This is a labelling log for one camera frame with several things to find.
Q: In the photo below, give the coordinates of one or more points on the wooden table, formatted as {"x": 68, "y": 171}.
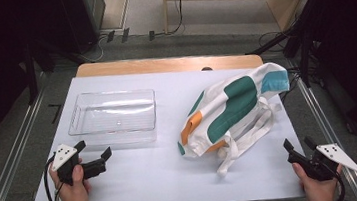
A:
{"x": 162, "y": 64}

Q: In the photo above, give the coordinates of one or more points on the person's right hand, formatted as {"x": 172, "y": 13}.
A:
{"x": 320, "y": 192}

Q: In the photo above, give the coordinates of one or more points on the black plug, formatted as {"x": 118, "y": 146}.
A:
{"x": 151, "y": 35}
{"x": 125, "y": 35}
{"x": 110, "y": 36}

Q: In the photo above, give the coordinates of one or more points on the white table mat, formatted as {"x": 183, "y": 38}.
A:
{"x": 161, "y": 179}

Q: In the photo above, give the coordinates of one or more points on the clear plastic container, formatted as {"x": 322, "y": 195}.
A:
{"x": 114, "y": 114}

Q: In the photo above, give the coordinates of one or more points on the white green orange tote bag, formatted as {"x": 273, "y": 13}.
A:
{"x": 234, "y": 108}

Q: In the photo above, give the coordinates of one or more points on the person's left hand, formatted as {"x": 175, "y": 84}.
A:
{"x": 74, "y": 197}

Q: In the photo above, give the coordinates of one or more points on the black stand leg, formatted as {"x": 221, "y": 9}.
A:
{"x": 271, "y": 42}

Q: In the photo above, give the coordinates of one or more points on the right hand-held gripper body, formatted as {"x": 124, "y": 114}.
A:
{"x": 333, "y": 155}

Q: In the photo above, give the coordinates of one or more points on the black cabinet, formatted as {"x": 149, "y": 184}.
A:
{"x": 87, "y": 13}

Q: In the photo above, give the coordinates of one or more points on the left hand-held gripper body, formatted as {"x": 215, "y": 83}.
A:
{"x": 63, "y": 156}

